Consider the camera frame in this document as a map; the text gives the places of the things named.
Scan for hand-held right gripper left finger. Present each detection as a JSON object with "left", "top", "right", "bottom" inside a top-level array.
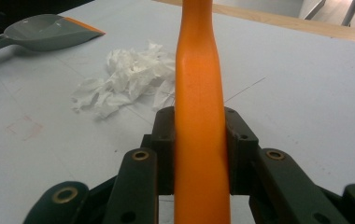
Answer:
[{"left": 141, "top": 106, "right": 177, "bottom": 196}]

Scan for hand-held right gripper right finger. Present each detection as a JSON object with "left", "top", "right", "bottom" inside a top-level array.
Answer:
[{"left": 224, "top": 106, "right": 260, "bottom": 196}]

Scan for orange brush handle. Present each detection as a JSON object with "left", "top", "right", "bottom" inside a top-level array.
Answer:
[{"left": 173, "top": 0, "right": 232, "bottom": 224}]

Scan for white tissue paper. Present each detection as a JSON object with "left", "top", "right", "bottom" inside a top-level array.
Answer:
[{"left": 70, "top": 40, "right": 177, "bottom": 119}]

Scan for grey dustpan with orange lip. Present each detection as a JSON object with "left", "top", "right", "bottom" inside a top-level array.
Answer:
[{"left": 0, "top": 13, "right": 107, "bottom": 58}]

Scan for wooden table rim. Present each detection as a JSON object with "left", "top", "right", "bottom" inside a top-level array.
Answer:
[{"left": 152, "top": 0, "right": 355, "bottom": 47}]

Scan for metal stand leg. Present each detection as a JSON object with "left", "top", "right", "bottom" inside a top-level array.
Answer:
[
  {"left": 303, "top": 0, "right": 328, "bottom": 21},
  {"left": 341, "top": 0, "right": 355, "bottom": 27}
]

